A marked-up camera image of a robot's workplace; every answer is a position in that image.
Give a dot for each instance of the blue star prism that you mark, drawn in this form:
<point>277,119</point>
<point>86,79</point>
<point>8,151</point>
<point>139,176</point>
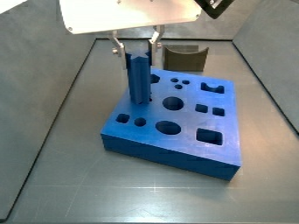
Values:
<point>138,62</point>

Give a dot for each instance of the black angled fixture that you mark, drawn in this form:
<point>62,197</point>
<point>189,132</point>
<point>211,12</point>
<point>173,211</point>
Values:
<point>185,58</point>

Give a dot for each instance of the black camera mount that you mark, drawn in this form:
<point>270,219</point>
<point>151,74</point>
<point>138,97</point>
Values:
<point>214,7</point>

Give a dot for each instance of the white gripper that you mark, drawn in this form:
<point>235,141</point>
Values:
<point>86,16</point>

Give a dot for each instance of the blue shape-sorter block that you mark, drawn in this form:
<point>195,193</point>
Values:
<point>186,128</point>

